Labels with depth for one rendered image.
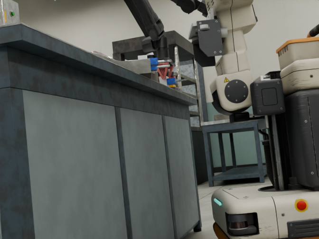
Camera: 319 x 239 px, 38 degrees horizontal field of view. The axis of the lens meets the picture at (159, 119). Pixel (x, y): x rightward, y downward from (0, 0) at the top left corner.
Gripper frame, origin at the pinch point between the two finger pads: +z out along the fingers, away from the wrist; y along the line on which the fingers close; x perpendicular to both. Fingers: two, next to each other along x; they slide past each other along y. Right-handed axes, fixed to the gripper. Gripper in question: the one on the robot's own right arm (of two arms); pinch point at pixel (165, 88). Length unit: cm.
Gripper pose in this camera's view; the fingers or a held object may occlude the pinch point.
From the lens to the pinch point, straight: 263.9
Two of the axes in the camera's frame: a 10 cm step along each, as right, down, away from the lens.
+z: 1.1, 9.9, -0.6
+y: -6.7, 0.3, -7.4
